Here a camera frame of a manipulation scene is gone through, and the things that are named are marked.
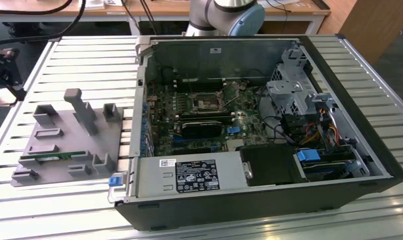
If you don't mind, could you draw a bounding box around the black RAM slot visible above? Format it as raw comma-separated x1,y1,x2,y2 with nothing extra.
175,78,227,86
175,84,226,92

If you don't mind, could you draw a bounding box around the CPU socket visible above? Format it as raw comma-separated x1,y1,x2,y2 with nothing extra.
191,91,230,113

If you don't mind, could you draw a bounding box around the grey parts rack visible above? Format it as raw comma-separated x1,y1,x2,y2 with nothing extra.
10,88,127,188

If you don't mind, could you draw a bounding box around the green RAM stick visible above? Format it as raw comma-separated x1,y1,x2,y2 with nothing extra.
36,151,87,161

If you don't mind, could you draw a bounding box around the wooden desk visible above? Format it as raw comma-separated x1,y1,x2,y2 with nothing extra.
0,0,333,36

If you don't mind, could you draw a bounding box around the silver power supply with label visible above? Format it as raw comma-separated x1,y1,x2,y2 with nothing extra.
134,150,251,199

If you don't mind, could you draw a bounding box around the metal socket cover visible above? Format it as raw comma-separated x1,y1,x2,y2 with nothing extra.
218,80,249,101

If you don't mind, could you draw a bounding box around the silver chipset heatsink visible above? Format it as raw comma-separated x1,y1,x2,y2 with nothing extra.
225,139,245,152

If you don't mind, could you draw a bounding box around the green motherboard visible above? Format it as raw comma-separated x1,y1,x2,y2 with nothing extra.
143,79,274,156

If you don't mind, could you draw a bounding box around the silver metal drive cage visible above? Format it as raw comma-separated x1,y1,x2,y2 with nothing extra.
266,48,325,117

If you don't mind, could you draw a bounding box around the black open PC case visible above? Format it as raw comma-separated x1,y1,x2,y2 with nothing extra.
106,34,403,232

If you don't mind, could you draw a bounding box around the black perforated cover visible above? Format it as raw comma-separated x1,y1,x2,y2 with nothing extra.
238,144,306,188

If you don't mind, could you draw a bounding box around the hard disk in blue carrier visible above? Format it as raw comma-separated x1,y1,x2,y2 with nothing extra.
297,149,358,181

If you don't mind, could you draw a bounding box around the wooden cabinet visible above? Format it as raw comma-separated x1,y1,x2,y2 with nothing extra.
317,0,403,65

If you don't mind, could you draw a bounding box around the thick black cable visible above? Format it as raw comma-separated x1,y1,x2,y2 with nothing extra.
0,0,88,47

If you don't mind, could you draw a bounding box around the coloured power wire bundle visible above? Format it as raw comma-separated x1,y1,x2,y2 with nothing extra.
305,107,345,153

